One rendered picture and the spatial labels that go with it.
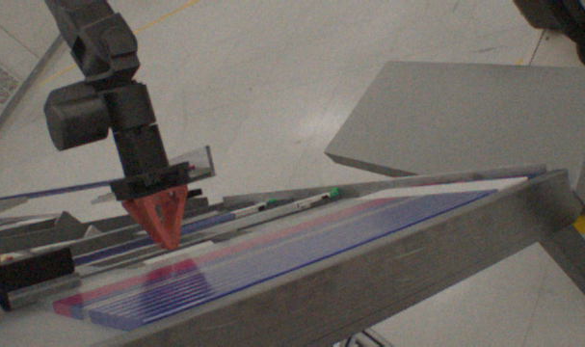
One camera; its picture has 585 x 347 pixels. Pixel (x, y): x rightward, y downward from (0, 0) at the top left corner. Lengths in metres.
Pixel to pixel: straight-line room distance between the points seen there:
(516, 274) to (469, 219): 1.10
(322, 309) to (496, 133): 0.65
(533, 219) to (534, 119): 0.37
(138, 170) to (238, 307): 0.40
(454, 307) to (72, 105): 1.22
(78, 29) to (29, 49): 8.34
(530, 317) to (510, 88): 0.66
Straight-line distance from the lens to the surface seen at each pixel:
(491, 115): 1.17
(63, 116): 0.83
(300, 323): 0.53
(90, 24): 0.89
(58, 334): 0.58
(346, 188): 1.05
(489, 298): 1.78
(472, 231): 0.68
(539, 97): 1.14
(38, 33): 9.32
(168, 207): 0.91
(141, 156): 0.86
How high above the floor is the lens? 1.29
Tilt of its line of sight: 28 degrees down
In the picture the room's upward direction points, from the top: 49 degrees counter-clockwise
